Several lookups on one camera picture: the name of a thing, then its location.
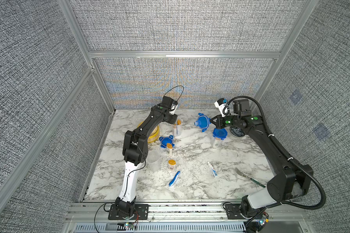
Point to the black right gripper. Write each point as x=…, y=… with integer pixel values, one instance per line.
x=219, y=123

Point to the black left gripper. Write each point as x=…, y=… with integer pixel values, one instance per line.
x=172, y=121

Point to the blue lid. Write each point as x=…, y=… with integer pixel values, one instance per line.
x=166, y=140
x=202, y=122
x=220, y=133

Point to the clear cup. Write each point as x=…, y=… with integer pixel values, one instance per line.
x=153, y=160
x=216, y=141
x=177, y=129

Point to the clear cup back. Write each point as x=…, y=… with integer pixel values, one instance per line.
x=177, y=129

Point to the toothpaste tube vertical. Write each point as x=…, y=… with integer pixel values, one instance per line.
x=212, y=169

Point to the orange cap bottle front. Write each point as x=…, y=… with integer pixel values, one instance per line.
x=172, y=164

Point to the blue toothbrush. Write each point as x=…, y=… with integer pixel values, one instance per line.
x=173, y=181

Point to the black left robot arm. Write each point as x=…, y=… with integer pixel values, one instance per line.
x=135, y=151

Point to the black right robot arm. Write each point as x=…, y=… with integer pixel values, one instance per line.
x=291, y=178

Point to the grey bowl with stones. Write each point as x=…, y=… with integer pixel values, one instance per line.
x=237, y=132

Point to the yellow steamer basket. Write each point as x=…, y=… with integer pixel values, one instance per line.
x=154, y=135

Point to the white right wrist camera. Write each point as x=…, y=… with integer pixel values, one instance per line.
x=222, y=105

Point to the green handled fork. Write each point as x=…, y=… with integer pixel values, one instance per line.
x=249, y=178

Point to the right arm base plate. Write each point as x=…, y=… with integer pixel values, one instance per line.
x=234, y=211

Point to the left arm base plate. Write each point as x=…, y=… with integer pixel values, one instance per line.
x=130, y=212

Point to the aluminium front rail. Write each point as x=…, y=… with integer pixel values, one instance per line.
x=187, y=210

